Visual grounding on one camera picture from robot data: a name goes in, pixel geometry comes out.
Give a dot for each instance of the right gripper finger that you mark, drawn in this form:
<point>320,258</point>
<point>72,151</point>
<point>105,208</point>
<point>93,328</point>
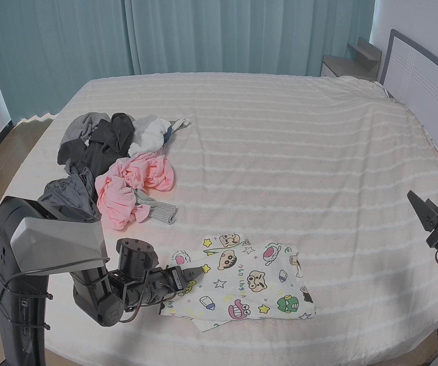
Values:
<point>422,212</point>

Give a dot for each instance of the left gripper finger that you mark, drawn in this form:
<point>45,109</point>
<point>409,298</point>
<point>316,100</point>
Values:
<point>192,272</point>

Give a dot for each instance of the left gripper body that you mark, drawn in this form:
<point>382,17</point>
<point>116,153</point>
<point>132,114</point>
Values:
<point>167,280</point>

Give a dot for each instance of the white printed pyjama top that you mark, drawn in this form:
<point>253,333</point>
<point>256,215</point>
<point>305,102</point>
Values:
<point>249,284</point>

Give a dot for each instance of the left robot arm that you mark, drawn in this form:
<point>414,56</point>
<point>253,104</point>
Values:
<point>51,242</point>

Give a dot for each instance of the pile of clothes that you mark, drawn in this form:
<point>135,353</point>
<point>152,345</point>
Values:
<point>97,151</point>

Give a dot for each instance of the pink garment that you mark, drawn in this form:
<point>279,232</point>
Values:
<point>127,189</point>

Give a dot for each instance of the bed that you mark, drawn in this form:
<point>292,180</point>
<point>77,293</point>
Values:
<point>264,128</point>

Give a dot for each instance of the grey bedside table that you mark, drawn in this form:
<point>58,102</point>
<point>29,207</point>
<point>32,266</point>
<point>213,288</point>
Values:
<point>340,67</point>

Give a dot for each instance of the blue-green curtain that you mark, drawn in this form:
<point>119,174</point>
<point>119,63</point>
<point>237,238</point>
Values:
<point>241,21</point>
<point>62,40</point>

